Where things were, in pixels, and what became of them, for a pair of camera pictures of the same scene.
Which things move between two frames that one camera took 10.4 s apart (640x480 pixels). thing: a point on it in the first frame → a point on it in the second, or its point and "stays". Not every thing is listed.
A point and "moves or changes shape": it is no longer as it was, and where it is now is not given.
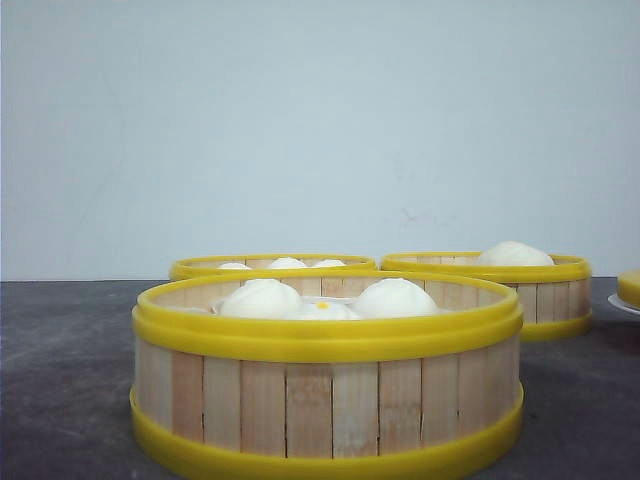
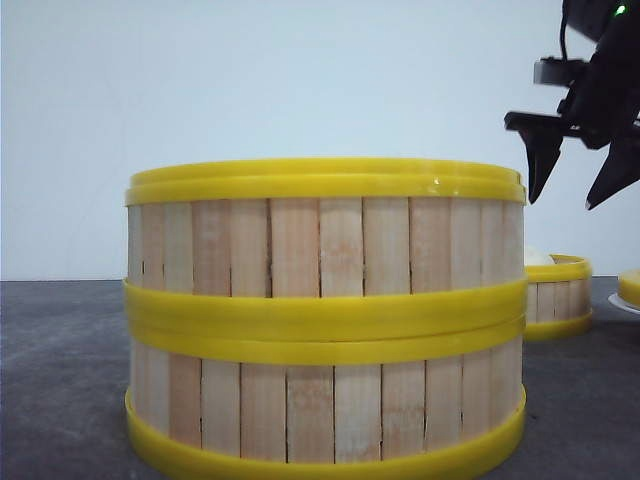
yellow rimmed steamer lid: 628,286 stays
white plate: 614,300 stays
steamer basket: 266,263 moves or changes shape
